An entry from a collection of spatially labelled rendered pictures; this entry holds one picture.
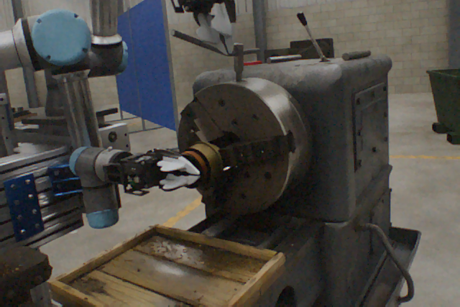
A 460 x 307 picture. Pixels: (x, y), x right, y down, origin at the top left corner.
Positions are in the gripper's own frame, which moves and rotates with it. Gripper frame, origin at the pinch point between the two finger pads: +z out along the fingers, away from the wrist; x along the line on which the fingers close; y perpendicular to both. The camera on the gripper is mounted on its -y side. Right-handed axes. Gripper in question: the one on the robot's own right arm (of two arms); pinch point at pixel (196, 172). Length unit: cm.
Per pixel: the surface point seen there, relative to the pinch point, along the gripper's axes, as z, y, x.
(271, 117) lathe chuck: 8.6, -15.8, 8.3
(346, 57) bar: 13, -53, 19
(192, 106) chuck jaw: -9.9, -12.6, 11.3
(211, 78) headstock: -19.5, -33.2, 16.1
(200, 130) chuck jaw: -6.1, -9.8, 6.3
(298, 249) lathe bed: 13.3, -15.8, -21.2
